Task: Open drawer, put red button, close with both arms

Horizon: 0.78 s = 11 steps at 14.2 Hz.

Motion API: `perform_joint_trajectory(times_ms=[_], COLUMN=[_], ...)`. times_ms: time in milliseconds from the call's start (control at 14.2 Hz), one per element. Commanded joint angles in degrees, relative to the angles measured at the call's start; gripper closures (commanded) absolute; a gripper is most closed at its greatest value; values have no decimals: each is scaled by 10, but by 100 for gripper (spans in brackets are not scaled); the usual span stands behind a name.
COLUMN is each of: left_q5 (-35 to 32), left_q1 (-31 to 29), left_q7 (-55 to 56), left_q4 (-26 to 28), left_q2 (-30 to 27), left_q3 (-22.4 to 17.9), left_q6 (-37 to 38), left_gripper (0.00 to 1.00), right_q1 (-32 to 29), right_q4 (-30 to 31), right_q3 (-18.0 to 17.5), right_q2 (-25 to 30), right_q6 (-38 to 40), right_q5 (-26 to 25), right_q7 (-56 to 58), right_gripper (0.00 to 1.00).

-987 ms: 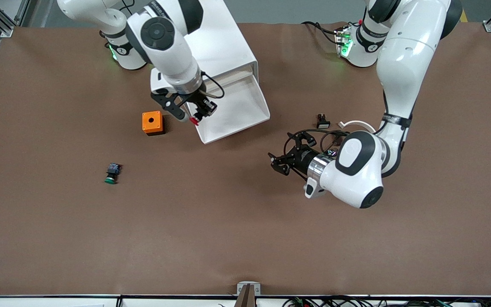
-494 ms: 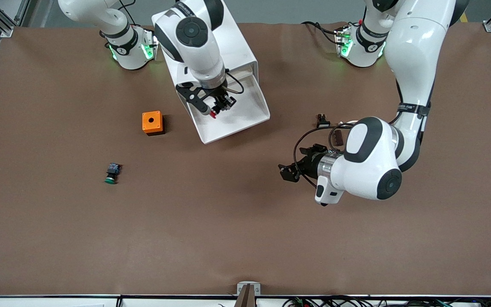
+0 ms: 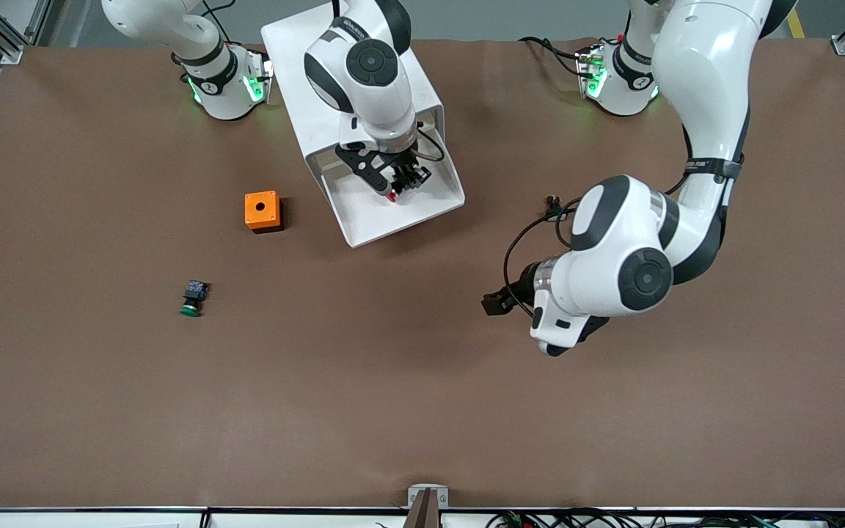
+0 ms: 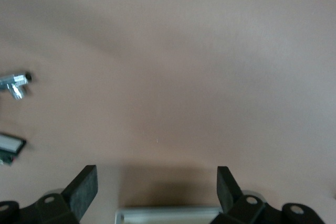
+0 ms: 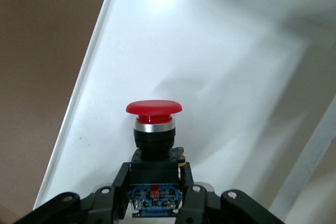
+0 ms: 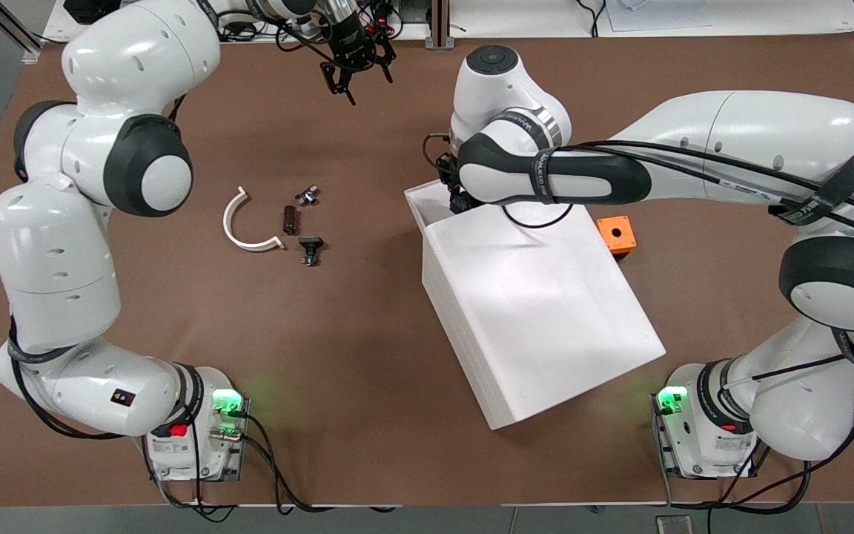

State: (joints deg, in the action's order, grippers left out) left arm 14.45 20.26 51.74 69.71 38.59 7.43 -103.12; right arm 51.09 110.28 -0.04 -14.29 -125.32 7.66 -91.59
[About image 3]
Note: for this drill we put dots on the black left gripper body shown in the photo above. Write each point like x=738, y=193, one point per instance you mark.
x=524, y=282

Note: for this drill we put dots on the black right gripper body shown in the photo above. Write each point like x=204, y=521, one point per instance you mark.
x=403, y=167

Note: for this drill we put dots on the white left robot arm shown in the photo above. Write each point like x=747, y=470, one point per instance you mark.
x=701, y=73

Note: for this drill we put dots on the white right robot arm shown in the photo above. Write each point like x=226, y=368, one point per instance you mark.
x=210, y=81

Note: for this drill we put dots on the white drawer cabinet shell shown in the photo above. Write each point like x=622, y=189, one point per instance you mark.
x=298, y=88

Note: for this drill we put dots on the green mushroom push button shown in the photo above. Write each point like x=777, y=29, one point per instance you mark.
x=194, y=293

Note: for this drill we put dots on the orange box with hole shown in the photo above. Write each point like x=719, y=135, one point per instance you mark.
x=261, y=209

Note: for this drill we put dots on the black switch with white face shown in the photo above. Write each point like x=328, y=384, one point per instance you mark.
x=554, y=214

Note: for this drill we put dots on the grey bracket with brown post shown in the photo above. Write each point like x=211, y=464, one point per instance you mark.
x=428, y=506

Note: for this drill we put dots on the white table edge rail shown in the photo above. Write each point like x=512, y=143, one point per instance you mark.
x=63, y=519

